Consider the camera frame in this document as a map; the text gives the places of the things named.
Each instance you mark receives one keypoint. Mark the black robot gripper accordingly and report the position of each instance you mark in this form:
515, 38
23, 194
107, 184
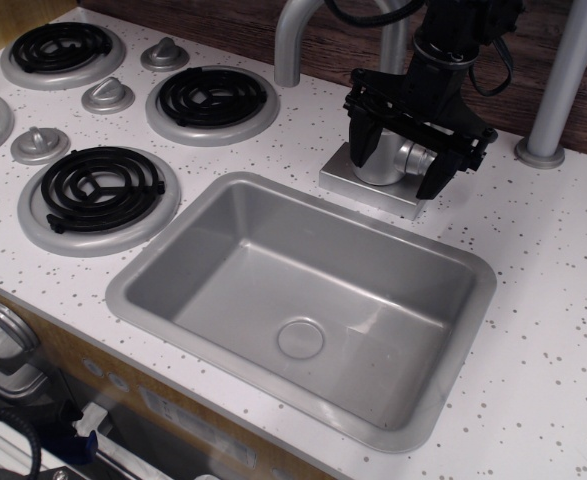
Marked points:
423, 105

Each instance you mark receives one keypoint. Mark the silver faucet lever handle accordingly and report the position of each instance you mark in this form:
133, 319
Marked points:
413, 159

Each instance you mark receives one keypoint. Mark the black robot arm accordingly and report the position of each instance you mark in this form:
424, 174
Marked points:
456, 30

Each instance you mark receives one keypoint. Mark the silver toy faucet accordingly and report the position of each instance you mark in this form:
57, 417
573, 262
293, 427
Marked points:
378, 183

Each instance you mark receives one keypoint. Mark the grey support pole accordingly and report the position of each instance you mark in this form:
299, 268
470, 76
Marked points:
542, 148

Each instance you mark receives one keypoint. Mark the grey plastic sink basin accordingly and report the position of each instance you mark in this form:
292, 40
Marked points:
359, 324

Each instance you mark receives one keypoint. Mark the back right stove burner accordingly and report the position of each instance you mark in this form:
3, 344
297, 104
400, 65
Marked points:
211, 106

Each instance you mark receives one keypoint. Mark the silver stove knob back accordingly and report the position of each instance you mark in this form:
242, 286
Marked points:
165, 56

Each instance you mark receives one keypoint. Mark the silver stove knob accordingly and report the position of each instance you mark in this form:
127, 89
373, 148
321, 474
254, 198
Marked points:
165, 56
108, 97
39, 146

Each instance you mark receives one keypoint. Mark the silver stove knob middle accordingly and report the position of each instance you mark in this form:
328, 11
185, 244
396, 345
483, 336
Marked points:
108, 97

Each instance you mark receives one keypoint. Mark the front right stove burner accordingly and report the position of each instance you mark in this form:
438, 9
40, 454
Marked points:
98, 201

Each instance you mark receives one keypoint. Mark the back left stove burner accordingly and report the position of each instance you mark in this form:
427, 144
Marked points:
64, 55

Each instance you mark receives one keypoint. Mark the silver stove knob front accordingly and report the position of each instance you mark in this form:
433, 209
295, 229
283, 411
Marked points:
39, 146

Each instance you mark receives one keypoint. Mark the silver oven dial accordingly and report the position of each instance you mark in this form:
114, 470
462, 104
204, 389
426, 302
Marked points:
18, 341

